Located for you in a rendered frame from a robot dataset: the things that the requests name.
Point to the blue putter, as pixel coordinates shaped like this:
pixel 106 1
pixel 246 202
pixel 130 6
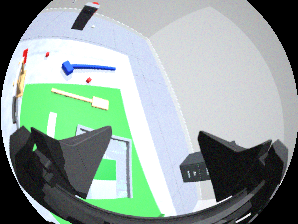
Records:
pixel 68 68

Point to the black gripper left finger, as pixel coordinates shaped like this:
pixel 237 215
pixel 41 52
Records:
pixel 78 157

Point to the green flat mat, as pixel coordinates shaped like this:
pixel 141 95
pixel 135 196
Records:
pixel 39 100

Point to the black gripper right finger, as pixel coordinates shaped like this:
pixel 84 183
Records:
pixel 227 163

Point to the red putter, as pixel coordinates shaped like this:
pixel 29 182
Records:
pixel 25 53

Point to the white flat strip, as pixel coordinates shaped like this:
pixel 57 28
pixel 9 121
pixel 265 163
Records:
pixel 51 124

